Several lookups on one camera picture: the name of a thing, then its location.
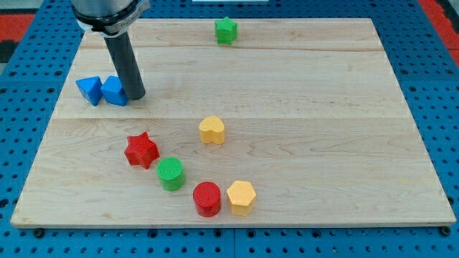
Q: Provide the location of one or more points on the blue triangle block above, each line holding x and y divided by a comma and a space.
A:
90, 89

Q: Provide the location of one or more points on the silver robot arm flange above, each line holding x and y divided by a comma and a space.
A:
110, 18

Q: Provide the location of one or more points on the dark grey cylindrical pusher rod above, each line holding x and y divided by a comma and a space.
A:
124, 60

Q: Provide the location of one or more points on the green star block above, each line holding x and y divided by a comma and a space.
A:
225, 30

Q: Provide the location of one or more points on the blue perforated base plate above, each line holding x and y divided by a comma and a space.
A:
422, 62

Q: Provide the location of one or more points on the red cylinder block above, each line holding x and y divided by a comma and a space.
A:
207, 199

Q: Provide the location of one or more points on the green cylinder block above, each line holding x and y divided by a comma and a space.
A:
170, 172

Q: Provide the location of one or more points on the yellow hexagon block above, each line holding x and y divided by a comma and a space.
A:
241, 196

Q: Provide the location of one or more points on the yellow heart block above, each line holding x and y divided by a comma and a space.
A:
212, 130

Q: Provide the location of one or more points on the light wooden board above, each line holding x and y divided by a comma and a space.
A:
314, 119

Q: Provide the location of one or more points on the blue cube block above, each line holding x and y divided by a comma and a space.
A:
113, 91

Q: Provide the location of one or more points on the red star block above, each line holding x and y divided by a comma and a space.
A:
141, 150

